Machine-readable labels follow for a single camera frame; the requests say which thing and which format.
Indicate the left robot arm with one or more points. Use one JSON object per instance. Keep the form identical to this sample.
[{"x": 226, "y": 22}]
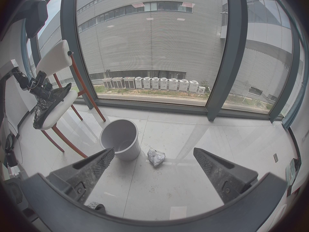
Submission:
[{"x": 23, "y": 80}]

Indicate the crumpled white wrapper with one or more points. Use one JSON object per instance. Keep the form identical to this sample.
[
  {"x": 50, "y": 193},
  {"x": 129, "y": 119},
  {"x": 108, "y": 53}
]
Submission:
[{"x": 156, "y": 157}]

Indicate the white trash bin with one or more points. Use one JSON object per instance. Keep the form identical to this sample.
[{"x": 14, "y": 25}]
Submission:
[{"x": 120, "y": 132}]

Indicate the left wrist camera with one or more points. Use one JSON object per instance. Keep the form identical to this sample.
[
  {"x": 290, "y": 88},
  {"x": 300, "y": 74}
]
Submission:
[{"x": 48, "y": 86}]

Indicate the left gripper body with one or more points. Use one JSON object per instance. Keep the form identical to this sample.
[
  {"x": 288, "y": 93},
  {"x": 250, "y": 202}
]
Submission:
[{"x": 48, "y": 95}]

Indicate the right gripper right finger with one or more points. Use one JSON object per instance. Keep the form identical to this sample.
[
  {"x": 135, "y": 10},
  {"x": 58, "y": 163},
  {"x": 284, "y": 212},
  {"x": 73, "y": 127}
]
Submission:
[{"x": 224, "y": 175}]

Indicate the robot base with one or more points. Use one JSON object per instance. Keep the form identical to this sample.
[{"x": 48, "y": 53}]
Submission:
[{"x": 14, "y": 190}]

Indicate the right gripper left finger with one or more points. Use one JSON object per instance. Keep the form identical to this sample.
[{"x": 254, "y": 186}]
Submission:
[{"x": 82, "y": 175}]

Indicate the blue-green curtain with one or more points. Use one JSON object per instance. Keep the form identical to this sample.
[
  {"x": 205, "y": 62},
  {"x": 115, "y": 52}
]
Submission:
[
  {"x": 293, "y": 93},
  {"x": 25, "y": 47}
]

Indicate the black plastic bag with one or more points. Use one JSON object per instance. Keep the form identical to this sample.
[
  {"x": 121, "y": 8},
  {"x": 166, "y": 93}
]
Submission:
[{"x": 41, "y": 111}]

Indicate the white cushioned wooden chair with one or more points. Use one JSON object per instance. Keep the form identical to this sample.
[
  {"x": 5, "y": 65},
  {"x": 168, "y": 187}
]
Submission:
[{"x": 55, "y": 57}]

